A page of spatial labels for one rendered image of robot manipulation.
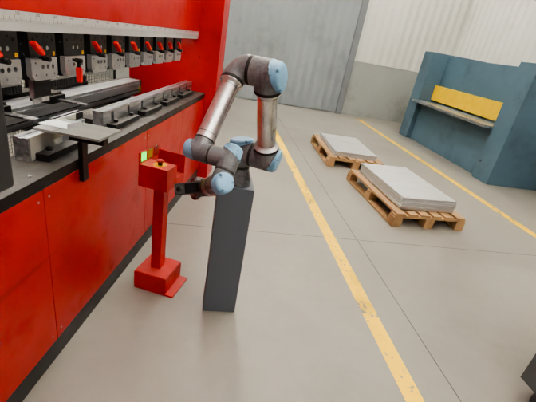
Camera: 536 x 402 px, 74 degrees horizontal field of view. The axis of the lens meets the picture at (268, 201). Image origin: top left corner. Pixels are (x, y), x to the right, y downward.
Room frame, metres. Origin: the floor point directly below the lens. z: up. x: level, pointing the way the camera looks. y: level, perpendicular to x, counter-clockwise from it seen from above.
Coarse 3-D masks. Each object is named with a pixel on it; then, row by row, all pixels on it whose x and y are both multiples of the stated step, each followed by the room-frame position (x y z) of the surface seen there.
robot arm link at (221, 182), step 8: (216, 168) 1.20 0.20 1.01; (216, 176) 1.15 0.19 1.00; (224, 176) 1.16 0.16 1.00; (232, 176) 1.20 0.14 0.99; (208, 184) 1.18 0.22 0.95; (216, 184) 1.13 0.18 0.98; (224, 184) 1.14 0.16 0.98; (232, 184) 1.16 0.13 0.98; (208, 192) 1.20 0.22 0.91; (216, 192) 1.15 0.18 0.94; (224, 192) 1.14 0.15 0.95
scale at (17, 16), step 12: (0, 12) 1.18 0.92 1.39; (12, 12) 1.23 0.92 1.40; (24, 12) 1.29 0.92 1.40; (60, 24) 1.48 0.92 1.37; (72, 24) 1.56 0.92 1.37; (84, 24) 1.65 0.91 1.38; (96, 24) 1.75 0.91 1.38; (108, 24) 1.87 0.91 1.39; (120, 24) 1.99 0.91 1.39; (132, 24) 2.14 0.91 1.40
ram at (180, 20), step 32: (0, 0) 1.19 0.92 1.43; (32, 0) 1.33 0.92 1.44; (64, 0) 1.52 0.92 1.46; (96, 0) 1.75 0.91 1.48; (128, 0) 2.09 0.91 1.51; (160, 0) 2.55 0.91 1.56; (192, 0) 3.28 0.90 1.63; (64, 32) 1.50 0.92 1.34; (96, 32) 1.75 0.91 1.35; (128, 32) 2.09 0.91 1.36
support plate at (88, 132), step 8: (64, 120) 1.45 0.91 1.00; (72, 120) 1.47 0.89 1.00; (40, 128) 1.30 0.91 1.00; (48, 128) 1.32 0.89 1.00; (56, 128) 1.33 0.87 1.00; (72, 128) 1.37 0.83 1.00; (80, 128) 1.39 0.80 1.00; (88, 128) 1.41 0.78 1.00; (96, 128) 1.43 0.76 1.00; (104, 128) 1.45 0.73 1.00; (112, 128) 1.47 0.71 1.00; (72, 136) 1.30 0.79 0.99; (80, 136) 1.30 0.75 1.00; (88, 136) 1.31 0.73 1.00; (96, 136) 1.33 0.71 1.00; (104, 136) 1.35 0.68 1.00
